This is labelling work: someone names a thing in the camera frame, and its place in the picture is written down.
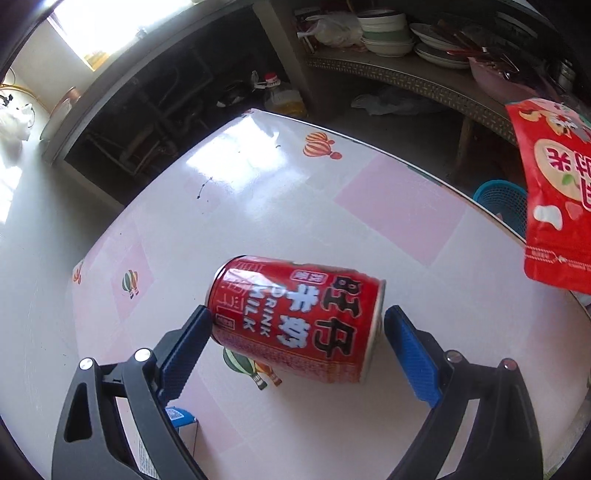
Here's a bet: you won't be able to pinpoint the white blue ointment box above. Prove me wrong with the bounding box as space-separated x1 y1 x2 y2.
134 406 199 462

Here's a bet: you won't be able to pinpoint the grey plastic bag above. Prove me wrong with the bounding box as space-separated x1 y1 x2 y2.
353 88 439 116

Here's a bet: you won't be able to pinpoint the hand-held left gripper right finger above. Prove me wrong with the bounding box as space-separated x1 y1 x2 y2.
383 305 546 480

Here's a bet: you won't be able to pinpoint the oil bottle with red cap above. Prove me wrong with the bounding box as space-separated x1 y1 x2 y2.
256 71 308 118

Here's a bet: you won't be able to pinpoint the grey drain pipes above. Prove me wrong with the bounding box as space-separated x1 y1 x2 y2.
88 60 218 176

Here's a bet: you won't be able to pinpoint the stack of plates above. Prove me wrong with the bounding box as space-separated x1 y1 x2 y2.
411 21 472 70

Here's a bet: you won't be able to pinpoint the white plastic bag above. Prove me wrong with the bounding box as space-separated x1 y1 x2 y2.
305 13 363 47

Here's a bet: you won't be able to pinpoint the patterned shelf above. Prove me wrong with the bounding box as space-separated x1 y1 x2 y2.
305 46 518 139

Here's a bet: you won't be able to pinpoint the red snack bag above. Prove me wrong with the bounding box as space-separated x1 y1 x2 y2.
505 97 591 294

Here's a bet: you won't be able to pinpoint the blue plastic basket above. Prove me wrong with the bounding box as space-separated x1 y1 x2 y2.
475 179 529 241

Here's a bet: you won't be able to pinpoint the concrete kitchen counter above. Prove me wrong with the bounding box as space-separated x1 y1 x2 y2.
39 0 305 162

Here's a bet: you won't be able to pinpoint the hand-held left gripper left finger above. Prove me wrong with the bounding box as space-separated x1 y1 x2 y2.
51 305 215 480

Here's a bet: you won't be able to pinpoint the pink basin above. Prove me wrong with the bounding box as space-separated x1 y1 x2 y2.
468 55 522 93

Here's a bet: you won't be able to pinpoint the red drink can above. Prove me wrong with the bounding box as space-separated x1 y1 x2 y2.
204 255 386 384

